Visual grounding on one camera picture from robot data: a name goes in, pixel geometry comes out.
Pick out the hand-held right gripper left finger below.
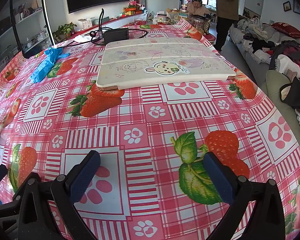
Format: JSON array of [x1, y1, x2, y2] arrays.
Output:
[[16, 150, 102, 240]]

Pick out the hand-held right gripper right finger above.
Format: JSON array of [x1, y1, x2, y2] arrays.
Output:
[[203, 152, 286, 240]]

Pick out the pink strawberry print tablecloth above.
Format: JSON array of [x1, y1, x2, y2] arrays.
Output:
[[0, 17, 300, 240]]

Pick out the grey sofa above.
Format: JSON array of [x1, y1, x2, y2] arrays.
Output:
[[229, 22, 300, 140]]

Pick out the blue plastic bag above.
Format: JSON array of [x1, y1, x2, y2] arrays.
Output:
[[29, 55, 59, 83]]

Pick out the blue disposable glove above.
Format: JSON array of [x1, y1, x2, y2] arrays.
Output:
[[44, 47, 70, 62]]

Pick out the white folded cartoon mat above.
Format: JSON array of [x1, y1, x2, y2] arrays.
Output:
[[96, 38, 237, 92]]

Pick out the white crumpled tissue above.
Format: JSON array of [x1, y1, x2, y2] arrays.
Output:
[[72, 34, 92, 42]]

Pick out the black framed glass display cabinet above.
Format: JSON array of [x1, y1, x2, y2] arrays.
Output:
[[0, 0, 54, 80]]

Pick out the pile of clothes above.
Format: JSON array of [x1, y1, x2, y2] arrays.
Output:
[[237, 17, 300, 80]]

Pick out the black rectangular box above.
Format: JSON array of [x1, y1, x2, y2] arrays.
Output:
[[104, 28, 130, 44]]

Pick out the green potted plant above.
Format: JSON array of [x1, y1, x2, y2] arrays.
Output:
[[52, 22, 77, 40]]

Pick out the clear glass jar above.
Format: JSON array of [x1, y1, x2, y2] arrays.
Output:
[[190, 14, 210, 34]]

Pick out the white low counter red top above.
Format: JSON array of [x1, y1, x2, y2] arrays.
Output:
[[72, 12, 150, 32]]

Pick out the red embroidered pillow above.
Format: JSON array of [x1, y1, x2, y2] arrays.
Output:
[[270, 22, 300, 37]]

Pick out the orange gift boxes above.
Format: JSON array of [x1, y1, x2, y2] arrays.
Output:
[[124, 7, 143, 15]]

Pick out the black power adapter with cable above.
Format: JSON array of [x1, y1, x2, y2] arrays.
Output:
[[89, 8, 148, 46]]

